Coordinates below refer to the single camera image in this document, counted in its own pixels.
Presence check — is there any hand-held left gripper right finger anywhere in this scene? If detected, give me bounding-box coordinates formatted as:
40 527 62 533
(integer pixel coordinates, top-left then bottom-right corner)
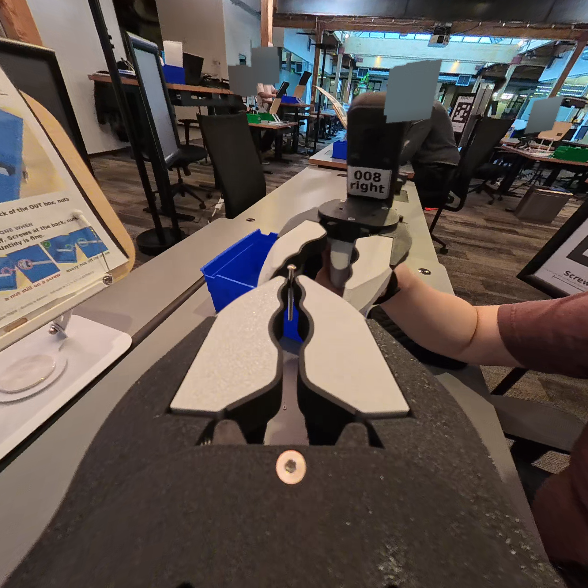
293 276 410 445

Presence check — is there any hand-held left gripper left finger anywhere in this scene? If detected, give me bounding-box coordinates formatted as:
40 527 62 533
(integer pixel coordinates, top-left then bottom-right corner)
170 277 284 444

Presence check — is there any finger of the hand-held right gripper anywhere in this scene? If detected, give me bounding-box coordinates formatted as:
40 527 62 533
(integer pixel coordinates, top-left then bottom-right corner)
342 234 397 319
258 220 328 288

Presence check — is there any plain blue bin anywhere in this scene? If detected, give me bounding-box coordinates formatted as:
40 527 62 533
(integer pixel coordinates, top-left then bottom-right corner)
201 229 305 344

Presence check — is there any person's right forearm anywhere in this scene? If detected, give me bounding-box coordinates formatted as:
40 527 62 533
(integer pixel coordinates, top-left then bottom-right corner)
380 275 522 368

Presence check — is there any person's right hand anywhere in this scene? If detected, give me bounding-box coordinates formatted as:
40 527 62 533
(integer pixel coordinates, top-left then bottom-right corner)
315 257 416 306

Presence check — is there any black chair armrest pad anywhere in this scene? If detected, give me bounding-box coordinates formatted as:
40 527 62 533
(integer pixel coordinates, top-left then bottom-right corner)
367 305 470 371

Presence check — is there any framed tag sign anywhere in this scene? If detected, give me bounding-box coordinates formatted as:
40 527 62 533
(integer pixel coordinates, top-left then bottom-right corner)
450 94 477 135
516 201 588 299

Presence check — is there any black office chair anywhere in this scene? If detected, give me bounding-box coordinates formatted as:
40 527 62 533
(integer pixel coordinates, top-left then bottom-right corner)
197 111 268 220
166 119 213 210
424 116 516 254

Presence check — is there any grey trash bin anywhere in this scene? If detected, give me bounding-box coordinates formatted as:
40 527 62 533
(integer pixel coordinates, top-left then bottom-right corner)
514 185 575 225

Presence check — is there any black framed display board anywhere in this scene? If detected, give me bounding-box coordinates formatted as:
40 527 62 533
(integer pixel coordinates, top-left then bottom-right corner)
87 0 187 256
0 37 93 175

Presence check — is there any printed instruction sheet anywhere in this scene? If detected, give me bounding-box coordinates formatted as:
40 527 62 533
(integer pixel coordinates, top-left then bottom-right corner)
0 66 130 330

